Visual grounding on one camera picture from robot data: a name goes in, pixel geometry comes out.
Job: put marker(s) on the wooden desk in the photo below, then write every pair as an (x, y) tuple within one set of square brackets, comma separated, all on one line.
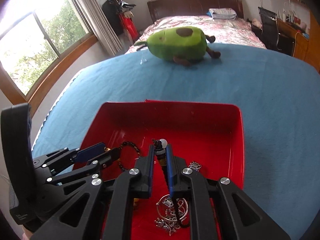
[(300, 45)]

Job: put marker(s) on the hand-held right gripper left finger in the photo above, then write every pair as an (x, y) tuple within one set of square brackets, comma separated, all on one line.
[(150, 170)]

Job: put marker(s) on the dark clothes on rack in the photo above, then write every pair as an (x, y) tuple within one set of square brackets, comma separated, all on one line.
[(112, 12)]

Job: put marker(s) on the red bag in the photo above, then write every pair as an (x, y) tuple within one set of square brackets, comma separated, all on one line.
[(130, 27)]

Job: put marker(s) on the green avocado plush toy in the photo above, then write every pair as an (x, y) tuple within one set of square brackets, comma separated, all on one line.
[(170, 45)]

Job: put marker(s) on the white pleated curtain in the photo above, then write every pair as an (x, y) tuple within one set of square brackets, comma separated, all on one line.
[(100, 22)]

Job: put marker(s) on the dark wooden headboard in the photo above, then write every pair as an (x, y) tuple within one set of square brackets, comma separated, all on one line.
[(180, 5)]

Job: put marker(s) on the floral bedsheet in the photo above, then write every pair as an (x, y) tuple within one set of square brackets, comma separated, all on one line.
[(225, 30)]

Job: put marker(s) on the silver metal watch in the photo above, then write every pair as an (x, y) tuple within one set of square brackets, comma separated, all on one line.
[(195, 166)]

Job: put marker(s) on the silver bangle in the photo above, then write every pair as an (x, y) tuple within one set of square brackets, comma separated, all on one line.
[(163, 215)]

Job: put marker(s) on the black office chair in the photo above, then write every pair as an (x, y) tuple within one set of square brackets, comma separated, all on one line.
[(268, 27)]

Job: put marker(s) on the blue blanket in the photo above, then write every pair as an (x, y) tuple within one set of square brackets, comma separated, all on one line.
[(275, 105)]

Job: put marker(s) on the small clear plastic piece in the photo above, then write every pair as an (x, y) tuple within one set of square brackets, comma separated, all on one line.
[(143, 61)]

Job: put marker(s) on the large side window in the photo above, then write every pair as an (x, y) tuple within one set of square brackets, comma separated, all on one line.
[(37, 42)]

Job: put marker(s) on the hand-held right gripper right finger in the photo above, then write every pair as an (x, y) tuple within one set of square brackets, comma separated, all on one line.
[(170, 170)]

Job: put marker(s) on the red plastic tray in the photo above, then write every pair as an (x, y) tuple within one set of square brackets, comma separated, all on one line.
[(200, 135)]

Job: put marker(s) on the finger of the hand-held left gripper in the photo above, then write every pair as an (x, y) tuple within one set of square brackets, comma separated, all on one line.
[(90, 152), (111, 156)]

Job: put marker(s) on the folded towels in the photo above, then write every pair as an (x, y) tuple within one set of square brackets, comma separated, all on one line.
[(222, 13)]

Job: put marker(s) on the person's left forearm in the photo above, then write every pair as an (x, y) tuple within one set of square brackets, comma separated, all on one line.
[(27, 234)]

